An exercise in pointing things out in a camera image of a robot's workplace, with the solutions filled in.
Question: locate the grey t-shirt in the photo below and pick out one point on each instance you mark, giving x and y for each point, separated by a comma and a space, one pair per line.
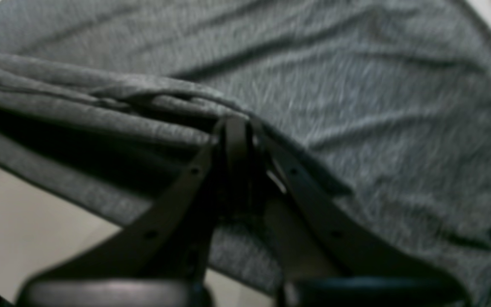
386, 103

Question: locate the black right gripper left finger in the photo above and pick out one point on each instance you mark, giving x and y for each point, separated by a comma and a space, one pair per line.
160, 260

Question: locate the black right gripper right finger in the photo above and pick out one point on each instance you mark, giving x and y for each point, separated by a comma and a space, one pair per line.
329, 260

